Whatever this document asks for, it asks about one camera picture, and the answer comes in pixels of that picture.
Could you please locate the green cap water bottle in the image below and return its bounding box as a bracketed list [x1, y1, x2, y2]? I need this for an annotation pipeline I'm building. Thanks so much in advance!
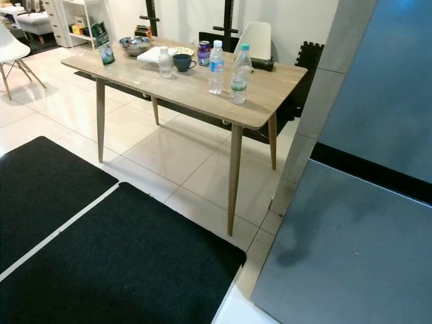
[230, 43, 253, 105]

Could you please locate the grey fridge door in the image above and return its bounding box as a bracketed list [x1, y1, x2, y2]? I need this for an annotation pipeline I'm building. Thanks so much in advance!
[250, 159, 432, 324]

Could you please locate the grey steel fridge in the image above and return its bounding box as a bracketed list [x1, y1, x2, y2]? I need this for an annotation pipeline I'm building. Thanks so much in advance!
[250, 0, 432, 324]

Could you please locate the black floor mat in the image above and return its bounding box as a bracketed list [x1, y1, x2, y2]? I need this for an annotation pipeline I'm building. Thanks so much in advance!
[0, 136, 119, 274]
[0, 182, 247, 324]

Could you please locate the white plastic chair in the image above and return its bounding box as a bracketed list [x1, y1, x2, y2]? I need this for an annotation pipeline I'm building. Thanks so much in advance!
[233, 20, 274, 61]
[0, 24, 48, 102]

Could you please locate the white upholstered stool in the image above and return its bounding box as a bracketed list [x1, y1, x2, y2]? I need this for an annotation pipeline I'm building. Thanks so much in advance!
[13, 8, 51, 43]

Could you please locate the white shelf unit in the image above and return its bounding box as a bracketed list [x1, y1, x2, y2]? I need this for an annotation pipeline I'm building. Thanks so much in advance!
[44, 0, 109, 49]

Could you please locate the green printed carton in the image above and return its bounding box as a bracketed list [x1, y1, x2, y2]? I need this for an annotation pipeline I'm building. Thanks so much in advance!
[91, 22, 117, 66]

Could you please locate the steel mixing bowl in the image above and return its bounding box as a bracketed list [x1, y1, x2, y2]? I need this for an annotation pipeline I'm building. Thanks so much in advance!
[119, 36, 153, 57]

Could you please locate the white square plate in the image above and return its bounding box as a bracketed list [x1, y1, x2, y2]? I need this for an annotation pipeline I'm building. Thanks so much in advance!
[137, 46, 180, 65]

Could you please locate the wooden dining table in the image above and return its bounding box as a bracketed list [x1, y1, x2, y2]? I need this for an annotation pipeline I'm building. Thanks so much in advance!
[61, 34, 308, 237]

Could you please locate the small clear plastic bottle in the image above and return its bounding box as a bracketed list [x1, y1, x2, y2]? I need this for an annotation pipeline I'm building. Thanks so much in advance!
[159, 46, 174, 79]

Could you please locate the dark teal mug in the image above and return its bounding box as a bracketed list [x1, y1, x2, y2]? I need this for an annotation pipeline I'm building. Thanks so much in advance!
[173, 53, 198, 73]

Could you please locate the black stand pole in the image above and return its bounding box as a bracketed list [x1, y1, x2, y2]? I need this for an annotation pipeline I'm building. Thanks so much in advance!
[145, 0, 163, 38]
[199, 0, 240, 48]

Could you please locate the purple drink can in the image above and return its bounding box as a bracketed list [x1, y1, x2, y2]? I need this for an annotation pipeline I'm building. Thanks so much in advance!
[197, 40, 212, 67]

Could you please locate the blue label water bottle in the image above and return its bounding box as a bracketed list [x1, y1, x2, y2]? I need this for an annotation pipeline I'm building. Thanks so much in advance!
[208, 40, 226, 96]

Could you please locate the black box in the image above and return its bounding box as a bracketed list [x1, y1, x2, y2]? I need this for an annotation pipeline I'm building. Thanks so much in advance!
[250, 57, 275, 72]

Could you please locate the black foam puzzle mat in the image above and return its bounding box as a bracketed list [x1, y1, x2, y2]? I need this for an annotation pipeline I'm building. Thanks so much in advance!
[283, 42, 325, 119]

